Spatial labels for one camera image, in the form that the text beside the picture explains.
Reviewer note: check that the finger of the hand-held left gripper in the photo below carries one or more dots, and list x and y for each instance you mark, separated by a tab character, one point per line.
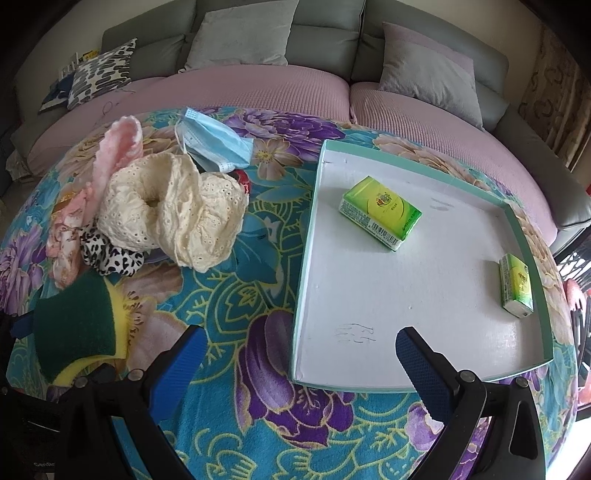
19	326

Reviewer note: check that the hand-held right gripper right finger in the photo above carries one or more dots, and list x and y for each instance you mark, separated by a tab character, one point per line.
422	369

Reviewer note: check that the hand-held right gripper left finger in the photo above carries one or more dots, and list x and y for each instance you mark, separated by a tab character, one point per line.
178	364

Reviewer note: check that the green and yellow sponge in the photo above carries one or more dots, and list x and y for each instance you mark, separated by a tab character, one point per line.
74	323

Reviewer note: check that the teal box with white inside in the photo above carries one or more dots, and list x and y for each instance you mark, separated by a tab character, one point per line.
415	300

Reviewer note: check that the pink satin cloth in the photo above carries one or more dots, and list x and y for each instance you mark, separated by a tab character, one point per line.
69	226

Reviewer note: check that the leopard print scrunchie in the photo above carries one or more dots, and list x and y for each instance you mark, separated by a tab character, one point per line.
111	261

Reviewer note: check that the cream lace cloth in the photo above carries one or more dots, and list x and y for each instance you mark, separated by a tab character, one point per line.
194	217

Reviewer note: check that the pink fluffy cloth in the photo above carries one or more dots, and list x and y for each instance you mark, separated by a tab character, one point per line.
115	143

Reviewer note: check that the blue face mask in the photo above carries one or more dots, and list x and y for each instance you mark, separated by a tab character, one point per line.
212	138

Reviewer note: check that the floral printed blanket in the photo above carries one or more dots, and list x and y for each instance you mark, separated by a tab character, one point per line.
258	277

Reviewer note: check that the green tissue pack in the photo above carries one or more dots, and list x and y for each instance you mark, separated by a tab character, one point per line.
378	207
517	286

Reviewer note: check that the dark blue cloth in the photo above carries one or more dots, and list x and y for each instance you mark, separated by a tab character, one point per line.
53	94

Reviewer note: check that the pink quilted sofa cover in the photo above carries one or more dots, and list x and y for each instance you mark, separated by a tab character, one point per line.
415	115
258	90

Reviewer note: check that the black and white patterned cushion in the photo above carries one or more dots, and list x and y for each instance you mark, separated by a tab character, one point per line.
99	74

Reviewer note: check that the stack of booklets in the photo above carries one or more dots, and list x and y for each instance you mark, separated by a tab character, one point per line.
78	60

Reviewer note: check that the grey and pink cushion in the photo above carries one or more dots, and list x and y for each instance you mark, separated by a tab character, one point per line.
415	69

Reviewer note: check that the grey sofa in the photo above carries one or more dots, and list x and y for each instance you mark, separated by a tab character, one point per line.
323	46

